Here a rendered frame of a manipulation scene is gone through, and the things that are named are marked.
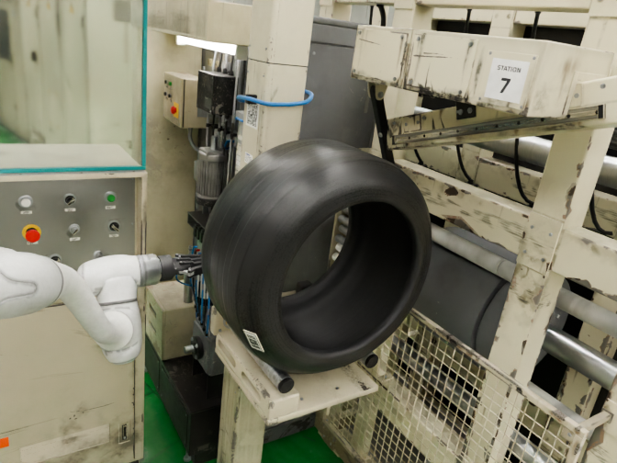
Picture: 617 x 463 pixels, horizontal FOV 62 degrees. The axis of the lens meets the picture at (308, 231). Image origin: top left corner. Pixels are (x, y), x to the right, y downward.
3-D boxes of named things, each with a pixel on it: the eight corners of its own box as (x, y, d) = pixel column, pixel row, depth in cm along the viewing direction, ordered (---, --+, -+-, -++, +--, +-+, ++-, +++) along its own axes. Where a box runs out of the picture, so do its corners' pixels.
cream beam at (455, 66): (347, 78, 148) (355, 24, 143) (411, 84, 162) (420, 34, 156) (525, 118, 101) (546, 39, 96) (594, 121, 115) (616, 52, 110)
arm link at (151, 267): (133, 250, 146) (154, 248, 149) (133, 278, 149) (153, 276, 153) (141, 263, 139) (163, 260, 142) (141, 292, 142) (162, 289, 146)
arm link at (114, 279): (130, 254, 149) (135, 299, 149) (72, 260, 141) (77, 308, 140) (140, 251, 140) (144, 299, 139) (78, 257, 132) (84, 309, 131)
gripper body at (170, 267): (162, 263, 143) (194, 259, 148) (153, 251, 149) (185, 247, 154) (162, 287, 145) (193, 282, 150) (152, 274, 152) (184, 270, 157)
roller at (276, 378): (222, 319, 155) (234, 309, 156) (229, 328, 158) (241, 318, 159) (276, 388, 128) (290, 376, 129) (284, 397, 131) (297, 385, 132)
